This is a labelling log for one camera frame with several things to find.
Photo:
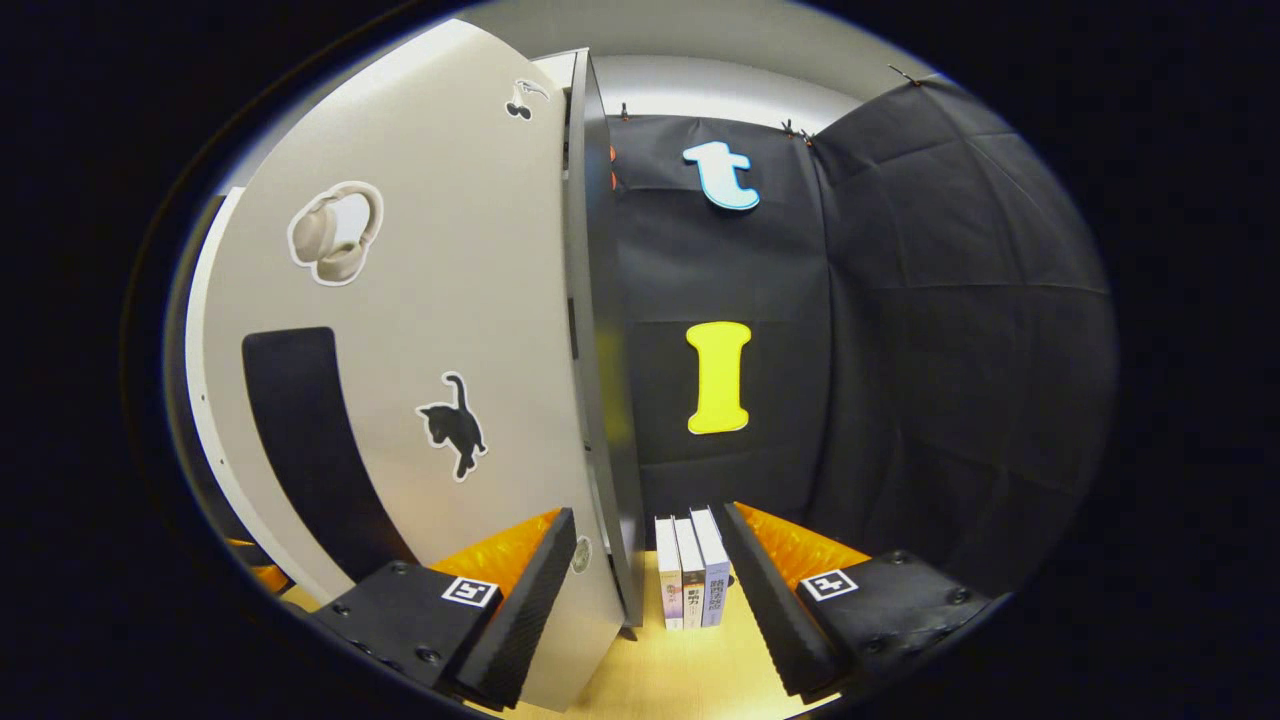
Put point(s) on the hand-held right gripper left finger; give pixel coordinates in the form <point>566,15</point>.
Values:
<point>525,600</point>

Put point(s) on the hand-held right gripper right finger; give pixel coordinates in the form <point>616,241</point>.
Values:
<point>765,600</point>

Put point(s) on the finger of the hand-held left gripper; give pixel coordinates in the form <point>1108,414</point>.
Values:
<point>262,572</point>

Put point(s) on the white shoe cabinet door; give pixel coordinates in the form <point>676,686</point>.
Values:
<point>470,250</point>
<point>205,400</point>

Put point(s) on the lavender blue book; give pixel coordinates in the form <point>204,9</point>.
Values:
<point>712,570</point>

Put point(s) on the white black spine book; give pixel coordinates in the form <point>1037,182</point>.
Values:
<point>690,575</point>

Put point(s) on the white purple book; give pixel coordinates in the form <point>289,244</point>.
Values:
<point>668,575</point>

